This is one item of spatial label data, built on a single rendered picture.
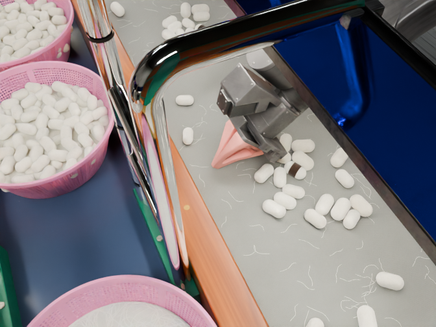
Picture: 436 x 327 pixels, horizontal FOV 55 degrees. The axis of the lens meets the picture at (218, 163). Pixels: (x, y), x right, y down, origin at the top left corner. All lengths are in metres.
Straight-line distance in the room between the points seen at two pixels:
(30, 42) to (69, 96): 0.18
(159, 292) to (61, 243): 0.21
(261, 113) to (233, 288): 0.23
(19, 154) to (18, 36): 0.30
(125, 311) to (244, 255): 0.17
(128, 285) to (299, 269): 0.23
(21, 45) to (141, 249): 0.49
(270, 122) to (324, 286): 0.23
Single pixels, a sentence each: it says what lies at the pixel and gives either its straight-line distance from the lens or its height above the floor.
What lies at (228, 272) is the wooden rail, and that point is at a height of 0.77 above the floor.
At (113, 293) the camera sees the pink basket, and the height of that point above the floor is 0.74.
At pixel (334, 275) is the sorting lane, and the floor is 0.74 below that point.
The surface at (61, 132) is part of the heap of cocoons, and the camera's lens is 0.75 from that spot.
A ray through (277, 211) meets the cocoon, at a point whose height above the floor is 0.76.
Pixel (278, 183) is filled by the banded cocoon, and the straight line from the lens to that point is 0.63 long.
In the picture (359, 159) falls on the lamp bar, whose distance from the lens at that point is 0.30.
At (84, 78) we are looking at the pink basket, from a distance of 0.81.
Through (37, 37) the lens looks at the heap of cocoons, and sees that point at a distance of 0.96.
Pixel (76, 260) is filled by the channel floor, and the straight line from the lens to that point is 0.69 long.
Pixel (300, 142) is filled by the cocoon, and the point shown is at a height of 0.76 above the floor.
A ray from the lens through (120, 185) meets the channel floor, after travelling 0.74.
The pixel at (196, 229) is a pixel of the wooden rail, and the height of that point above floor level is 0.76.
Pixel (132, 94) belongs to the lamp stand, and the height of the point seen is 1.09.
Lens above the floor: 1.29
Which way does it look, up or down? 55 degrees down
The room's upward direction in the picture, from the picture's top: straight up
